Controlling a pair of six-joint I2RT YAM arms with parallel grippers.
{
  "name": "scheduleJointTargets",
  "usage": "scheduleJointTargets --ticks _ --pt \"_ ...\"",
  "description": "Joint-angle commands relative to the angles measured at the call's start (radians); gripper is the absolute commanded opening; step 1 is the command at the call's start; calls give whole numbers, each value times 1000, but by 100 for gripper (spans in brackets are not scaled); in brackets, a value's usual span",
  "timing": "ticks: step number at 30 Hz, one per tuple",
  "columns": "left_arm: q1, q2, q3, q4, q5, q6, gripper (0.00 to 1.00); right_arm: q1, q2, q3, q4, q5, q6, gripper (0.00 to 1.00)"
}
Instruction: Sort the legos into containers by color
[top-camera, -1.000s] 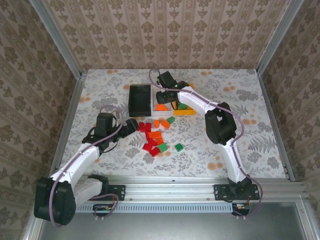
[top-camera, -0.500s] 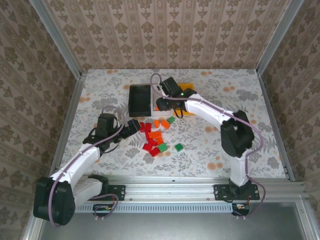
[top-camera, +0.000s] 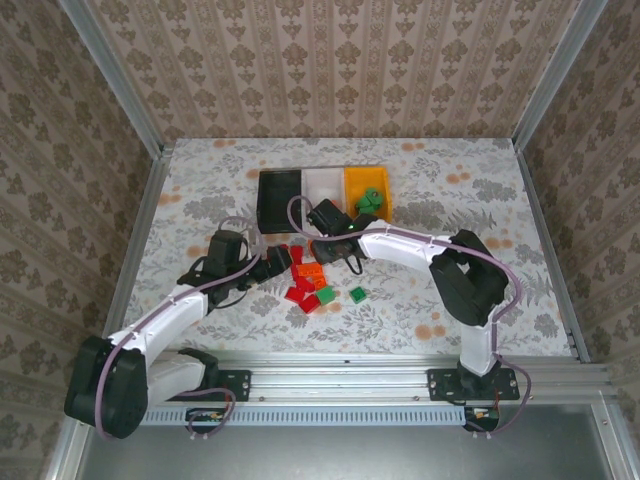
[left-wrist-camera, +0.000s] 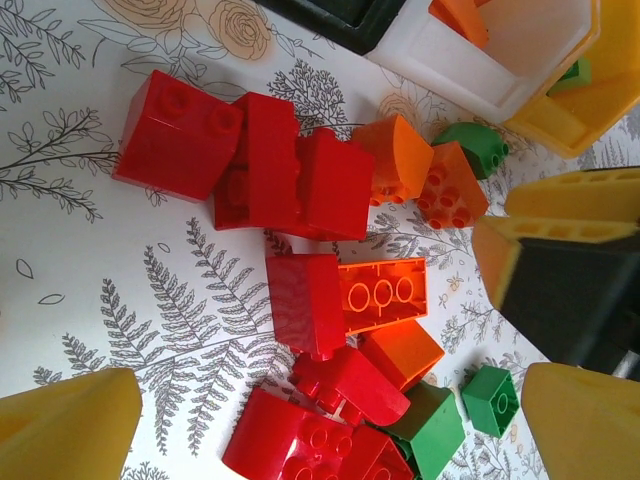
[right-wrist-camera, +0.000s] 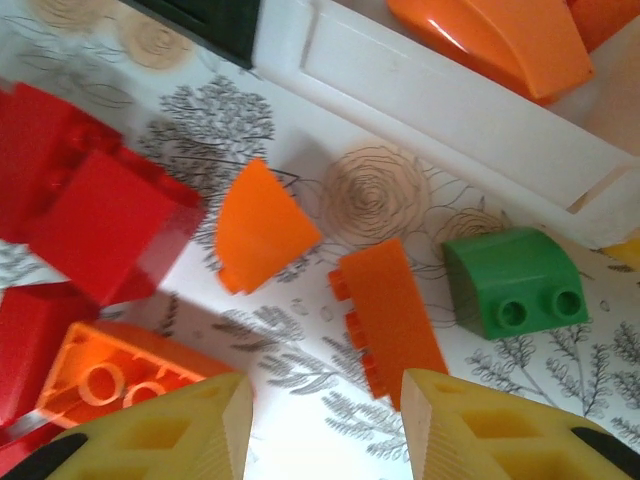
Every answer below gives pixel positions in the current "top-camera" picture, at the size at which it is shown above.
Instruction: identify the white plastic bin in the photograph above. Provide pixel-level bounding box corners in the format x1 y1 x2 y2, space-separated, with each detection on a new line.
301 167 347 222

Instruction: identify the yellow plastic bin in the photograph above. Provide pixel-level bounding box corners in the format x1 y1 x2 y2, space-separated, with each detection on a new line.
343 165 393 222

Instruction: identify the black plastic bin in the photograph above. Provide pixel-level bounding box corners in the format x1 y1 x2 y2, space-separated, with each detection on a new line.
257 168 305 235

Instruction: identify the floral table cover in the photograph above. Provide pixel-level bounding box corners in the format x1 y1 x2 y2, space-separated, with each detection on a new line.
107 137 574 357

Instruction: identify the black connector box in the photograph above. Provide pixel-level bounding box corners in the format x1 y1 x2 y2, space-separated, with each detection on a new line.
463 405 501 432
185 407 226 434

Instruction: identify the grey metal sheet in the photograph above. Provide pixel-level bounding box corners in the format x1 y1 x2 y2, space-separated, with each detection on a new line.
74 405 619 480

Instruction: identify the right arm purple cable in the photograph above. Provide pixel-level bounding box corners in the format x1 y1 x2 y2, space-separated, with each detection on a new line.
288 195 534 437

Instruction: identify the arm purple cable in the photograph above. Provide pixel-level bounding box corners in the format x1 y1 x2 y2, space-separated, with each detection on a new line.
288 195 534 437
94 215 266 442

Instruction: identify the aluminium side rail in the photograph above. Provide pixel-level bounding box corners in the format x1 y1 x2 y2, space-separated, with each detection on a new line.
102 143 175 341
513 144 592 365

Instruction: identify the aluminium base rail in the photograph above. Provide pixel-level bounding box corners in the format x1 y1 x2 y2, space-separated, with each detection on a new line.
142 352 612 404

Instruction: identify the white slotted cable duct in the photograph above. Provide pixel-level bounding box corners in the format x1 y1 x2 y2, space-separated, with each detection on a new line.
142 405 469 427

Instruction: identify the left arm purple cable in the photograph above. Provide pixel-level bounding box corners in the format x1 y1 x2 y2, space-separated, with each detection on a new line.
94 215 266 442

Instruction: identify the aluminium frame post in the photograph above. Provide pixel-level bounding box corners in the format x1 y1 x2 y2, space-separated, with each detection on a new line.
510 0 600 151
57 0 166 159

